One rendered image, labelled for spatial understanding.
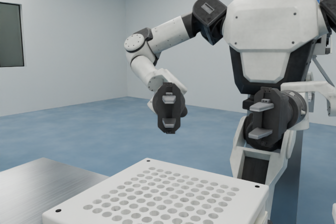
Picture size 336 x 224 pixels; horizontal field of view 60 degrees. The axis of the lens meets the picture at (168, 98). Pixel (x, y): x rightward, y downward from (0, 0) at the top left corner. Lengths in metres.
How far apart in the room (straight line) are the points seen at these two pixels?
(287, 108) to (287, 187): 1.42
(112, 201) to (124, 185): 0.04
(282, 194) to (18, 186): 1.68
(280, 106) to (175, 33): 0.54
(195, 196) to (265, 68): 0.55
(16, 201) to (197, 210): 0.37
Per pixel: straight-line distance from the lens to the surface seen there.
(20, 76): 6.08
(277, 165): 0.93
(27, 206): 0.64
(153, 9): 6.92
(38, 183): 0.72
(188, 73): 6.24
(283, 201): 2.12
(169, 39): 1.05
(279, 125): 0.64
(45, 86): 6.30
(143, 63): 0.99
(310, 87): 0.79
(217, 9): 1.03
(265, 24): 0.91
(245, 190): 0.49
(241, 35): 0.93
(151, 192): 0.48
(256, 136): 0.59
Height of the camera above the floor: 1.15
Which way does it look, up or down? 9 degrees down
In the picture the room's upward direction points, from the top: straight up
